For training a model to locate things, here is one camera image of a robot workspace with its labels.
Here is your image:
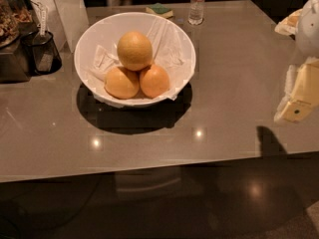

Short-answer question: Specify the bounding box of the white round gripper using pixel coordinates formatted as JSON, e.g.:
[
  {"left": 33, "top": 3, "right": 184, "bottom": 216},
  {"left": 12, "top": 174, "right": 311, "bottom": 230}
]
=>
[{"left": 274, "top": 0, "right": 319, "bottom": 123}]

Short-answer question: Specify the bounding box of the orange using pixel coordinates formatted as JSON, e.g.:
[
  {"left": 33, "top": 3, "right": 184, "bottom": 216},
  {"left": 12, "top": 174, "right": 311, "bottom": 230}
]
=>
[
  {"left": 104, "top": 67, "right": 140, "bottom": 100},
  {"left": 117, "top": 31, "right": 153, "bottom": 71},
  {"left": 140, "top": 64, "right": 169, "bottom": 99}
]

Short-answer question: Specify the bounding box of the white bowl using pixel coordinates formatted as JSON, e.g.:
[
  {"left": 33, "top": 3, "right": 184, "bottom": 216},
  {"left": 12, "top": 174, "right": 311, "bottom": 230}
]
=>
[{"left": 73, "top": 11, "right": 197, "bottom": 110}]

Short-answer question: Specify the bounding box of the clear plastic water bottle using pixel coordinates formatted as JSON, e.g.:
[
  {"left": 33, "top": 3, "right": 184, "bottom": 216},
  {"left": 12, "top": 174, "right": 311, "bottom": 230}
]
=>
[{"left": 187, "top": 0, "right": 205, "bottom": 25}]

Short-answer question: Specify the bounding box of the white paper napkin liner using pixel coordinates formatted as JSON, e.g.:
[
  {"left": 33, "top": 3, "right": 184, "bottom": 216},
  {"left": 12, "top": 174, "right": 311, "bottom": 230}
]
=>
[{"left": 87, "top": 16, "right": 195, "bottom": 106}]

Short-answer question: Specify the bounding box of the green yellow sponge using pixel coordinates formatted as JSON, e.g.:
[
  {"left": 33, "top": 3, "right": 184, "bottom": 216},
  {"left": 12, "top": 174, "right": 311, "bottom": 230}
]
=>
[{"left": 146, "top": 3, "right": 173, "bottom": 19}]

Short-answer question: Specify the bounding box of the white board panel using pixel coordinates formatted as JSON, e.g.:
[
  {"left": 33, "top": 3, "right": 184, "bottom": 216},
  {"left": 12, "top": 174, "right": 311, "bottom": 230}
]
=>
[{"left": 32, "top": 0, "right": 89, "bottom": 52}]

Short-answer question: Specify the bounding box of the black mesh cup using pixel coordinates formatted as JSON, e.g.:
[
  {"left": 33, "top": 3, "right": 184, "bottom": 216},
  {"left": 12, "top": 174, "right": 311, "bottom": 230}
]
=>
[{"left": 21, "top": 31, "right": 62, "bottom": 75}]

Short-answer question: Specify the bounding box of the white utensil in cup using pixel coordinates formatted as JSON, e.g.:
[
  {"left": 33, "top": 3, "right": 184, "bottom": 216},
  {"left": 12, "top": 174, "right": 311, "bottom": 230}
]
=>
[{"left": 33, "top": 2, "right": 48, "bottom": 37}]

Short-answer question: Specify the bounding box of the dark tray with food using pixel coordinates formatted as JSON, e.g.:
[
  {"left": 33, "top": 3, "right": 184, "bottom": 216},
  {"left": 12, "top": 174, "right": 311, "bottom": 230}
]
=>
[{"left": 0, "top": 0, "right": 35, "bottom": 84}]

